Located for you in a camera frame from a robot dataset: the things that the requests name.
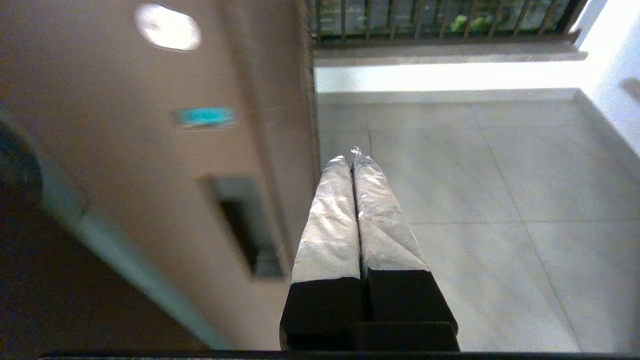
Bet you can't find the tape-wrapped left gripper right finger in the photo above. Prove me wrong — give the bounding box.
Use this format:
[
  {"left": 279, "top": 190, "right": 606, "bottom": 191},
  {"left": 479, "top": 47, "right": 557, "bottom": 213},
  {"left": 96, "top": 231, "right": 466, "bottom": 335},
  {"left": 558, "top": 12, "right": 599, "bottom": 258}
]
[{"left": 352, "top": 153, "right": 460, "bottom": 327}]

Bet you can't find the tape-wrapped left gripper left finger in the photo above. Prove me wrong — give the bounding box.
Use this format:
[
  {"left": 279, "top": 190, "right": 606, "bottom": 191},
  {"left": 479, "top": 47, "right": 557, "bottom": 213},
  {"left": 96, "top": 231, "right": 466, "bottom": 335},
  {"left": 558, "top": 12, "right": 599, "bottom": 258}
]
[{"left": 279, "top": 155, "right": 364, "bottom": 352}]

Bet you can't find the brown framed sliding glass door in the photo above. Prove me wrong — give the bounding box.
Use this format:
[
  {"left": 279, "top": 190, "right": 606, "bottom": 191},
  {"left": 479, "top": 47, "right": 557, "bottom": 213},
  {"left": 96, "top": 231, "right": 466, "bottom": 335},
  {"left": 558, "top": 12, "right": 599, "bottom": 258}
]
[{"left": 0, "top": 0, "right": 322, "bottom": 351}]

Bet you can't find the wide black balcony railing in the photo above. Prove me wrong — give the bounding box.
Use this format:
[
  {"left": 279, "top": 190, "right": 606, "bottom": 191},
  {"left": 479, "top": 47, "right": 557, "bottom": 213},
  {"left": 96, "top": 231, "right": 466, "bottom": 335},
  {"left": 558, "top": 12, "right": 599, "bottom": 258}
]
[{"left": 306, "top": 0, "right": 591, "bottom": 50}]

